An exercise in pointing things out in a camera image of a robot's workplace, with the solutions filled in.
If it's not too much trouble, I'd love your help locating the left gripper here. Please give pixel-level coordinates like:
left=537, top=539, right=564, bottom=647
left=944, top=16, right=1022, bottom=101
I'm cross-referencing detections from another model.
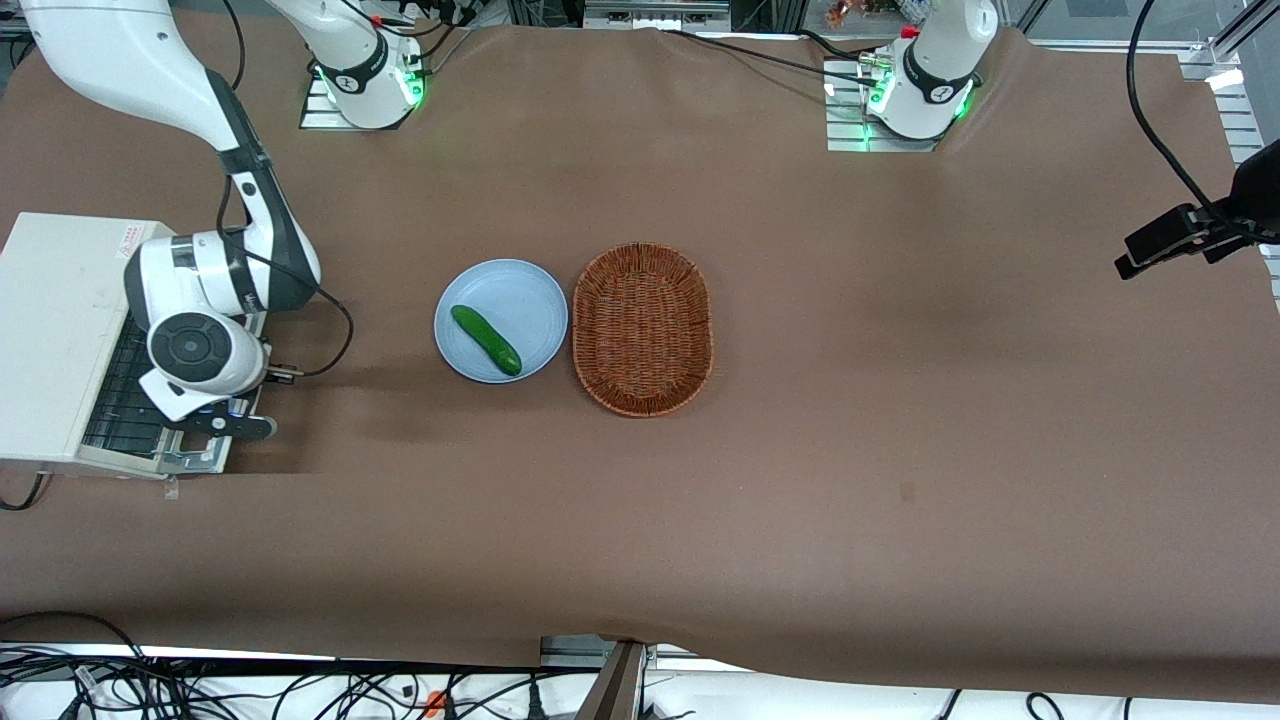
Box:
left=1203, top=138, right=1280, bottom=265

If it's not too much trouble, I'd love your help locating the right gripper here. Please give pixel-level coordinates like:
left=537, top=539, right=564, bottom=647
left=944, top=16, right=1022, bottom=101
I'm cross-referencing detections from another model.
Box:
left=138, top=368, right=269, bottom=423

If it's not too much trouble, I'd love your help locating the white toaster oven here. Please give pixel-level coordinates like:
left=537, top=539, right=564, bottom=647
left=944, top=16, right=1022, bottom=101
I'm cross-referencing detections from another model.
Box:
left=0, top=212, right=179, bottom=479

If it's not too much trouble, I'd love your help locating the green cucumber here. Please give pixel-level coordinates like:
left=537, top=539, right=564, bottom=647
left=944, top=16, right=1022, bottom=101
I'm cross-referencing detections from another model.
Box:
left=450, top=305, right=524, bottom=378

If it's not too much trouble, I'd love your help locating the light blue round plate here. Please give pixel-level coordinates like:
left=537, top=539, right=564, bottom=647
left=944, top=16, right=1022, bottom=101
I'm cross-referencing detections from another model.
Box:
left=433, top=258, right=570, bottom=385

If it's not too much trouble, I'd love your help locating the brown table cover sheet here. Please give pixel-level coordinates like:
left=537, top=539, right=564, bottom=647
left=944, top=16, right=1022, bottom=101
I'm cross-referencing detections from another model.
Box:
left=0, top=20, right=1280, bottom=703

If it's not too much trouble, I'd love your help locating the brown wicker oval basket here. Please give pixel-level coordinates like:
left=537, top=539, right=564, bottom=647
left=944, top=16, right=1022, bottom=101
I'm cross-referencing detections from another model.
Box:
left=572, top=241, right=714, bottom=419

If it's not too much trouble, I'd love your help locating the wire oven rack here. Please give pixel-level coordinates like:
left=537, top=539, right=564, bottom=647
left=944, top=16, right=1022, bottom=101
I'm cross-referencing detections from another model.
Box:
left=82, top=316, right=169, bottom=453

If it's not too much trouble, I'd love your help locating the aluminium frame rail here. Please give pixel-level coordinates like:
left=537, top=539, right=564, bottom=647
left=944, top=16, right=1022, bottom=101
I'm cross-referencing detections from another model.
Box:
left=1178, top=38, right=1280, bottom=167

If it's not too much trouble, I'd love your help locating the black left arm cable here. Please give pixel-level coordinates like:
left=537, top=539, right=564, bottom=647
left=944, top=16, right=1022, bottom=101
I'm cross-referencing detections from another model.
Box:
left=1126, top=0, right=1227, bottom=217

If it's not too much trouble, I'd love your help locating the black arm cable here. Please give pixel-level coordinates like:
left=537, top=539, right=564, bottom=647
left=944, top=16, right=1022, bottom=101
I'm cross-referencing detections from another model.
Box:
left=216, top=0, right=355, bottom=381
left=1126, top=0, right=1227, bottom=217

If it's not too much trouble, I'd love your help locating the black oven power cable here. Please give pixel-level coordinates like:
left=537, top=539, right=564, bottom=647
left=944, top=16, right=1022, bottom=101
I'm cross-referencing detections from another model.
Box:
left=0, top=468, right=52, bottom=513

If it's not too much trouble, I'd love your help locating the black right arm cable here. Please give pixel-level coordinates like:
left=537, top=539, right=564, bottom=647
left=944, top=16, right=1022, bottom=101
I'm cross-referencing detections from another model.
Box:
left=216, top=0, right=355, bottom=381

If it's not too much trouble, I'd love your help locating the black looping floor cable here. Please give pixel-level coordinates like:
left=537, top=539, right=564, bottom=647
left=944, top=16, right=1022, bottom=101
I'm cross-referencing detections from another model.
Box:
left=0, top=610, right=151, bottom=663

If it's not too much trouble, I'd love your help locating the slotted aluminium base plate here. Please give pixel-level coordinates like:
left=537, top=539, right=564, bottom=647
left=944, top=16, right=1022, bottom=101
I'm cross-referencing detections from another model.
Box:
left=298, top=72, right=423, bottom=132
left=823, top=56, right=947, bottom=155

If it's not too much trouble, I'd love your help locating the long black base cable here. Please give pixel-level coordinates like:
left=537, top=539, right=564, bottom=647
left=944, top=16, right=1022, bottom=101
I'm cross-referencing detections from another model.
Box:
left=655, top=28, right=887, bottom=89

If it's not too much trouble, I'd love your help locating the dark aluminium support post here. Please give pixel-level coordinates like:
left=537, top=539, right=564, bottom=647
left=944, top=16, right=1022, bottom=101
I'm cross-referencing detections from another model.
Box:
left=578, top=640, right=648, bottom=720

